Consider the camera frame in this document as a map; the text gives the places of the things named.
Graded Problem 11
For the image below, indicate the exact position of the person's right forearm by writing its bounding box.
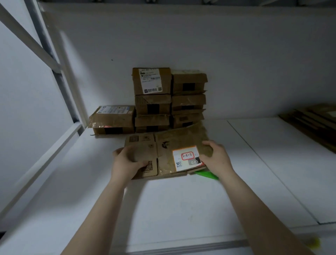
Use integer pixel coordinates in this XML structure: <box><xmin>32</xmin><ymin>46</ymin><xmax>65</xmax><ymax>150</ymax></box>
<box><xmin>218</xmin><ymin>169</ymin><xmax>315</xmax><ymax>255</ymax></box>

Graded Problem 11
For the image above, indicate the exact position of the person's left forearm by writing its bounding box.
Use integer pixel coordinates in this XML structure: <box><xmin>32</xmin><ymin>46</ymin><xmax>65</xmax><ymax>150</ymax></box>
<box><xmin>61</xmin><ymin>177</ymin><xmax>132</xmax><ymax>255</ymax></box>

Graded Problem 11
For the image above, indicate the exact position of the person's left hand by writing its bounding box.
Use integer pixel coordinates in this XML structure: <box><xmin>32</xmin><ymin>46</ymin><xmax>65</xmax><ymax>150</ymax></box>
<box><xmin>111</xmin><ymin>145</ymin><xmax>150</xmax><ymax>185</ymax></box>

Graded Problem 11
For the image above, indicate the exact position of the stack of brown cardboard boxes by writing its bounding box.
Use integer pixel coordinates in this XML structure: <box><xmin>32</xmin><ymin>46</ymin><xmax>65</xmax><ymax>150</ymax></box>
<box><xmin>88</xmin><ymin>67</ymin><xmax>208</xmax><ymax>136</ymax></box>

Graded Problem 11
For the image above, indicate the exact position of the pile of flattened cardboard sheets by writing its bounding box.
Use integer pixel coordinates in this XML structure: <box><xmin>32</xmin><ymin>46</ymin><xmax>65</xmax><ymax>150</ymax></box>
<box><xmin>279</xmin><ymin>104</ymin><xmax>336</xmax><ymax>154</ymax></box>

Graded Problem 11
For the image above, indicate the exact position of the cardboard parcel red-framed label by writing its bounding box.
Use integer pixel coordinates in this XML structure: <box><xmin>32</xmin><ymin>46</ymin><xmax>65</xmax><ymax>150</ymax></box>
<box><xmin>124</xmin><ymin>123</ymin><xmax>214</xmax><ymax>180</ymax></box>

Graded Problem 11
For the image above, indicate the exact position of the white metal shelf frame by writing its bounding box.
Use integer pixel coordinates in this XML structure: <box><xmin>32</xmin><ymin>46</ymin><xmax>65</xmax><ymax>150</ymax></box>
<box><xmin>0</xmin><ymin>0</ymin><xmax>90</xmax><ymax>234</ymax></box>

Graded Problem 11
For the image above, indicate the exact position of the person's right hand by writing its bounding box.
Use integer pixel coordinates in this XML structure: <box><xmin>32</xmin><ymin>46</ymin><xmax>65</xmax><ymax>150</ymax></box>
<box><xmin>201</xmin><ymin>140</ymin><xmax>236</xmax><ymax>181</ymax></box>

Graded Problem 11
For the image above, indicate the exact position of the green plastic item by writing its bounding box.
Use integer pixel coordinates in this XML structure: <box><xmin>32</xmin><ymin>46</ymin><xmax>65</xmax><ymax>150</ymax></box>
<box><xmin>194</xmin><ymin>169</ymin><xmax>219</xmax><ymax>181</ymax></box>

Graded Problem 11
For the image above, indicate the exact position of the yellow-green tag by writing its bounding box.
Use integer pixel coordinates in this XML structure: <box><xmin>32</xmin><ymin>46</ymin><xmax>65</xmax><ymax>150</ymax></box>
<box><xmin>307</xmin><ymin>236</ymin><xmax>321</xmax><ymax>249</ymax></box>

